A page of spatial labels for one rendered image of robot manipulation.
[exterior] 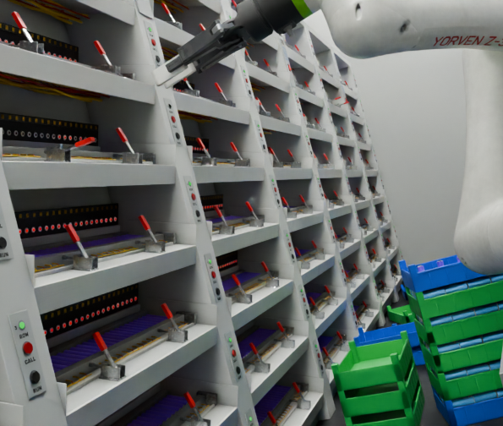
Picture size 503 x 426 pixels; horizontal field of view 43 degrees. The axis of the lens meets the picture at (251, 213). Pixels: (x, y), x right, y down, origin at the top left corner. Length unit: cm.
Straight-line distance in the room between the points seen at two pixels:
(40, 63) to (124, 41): 46
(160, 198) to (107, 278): 43
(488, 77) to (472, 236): 34
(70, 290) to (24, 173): 21
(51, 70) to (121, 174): 25
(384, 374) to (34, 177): 122
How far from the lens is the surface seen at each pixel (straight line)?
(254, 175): 211
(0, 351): 96
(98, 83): 138
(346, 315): 292
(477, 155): 135
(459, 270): 192
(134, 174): 138
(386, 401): 198
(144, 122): 160
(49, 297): 106
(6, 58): 116
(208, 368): 160
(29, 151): 121
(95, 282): 117
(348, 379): 198
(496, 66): 141
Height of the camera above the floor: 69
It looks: 2 degrees up
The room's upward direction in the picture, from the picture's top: 15 degrees counter-clockwise
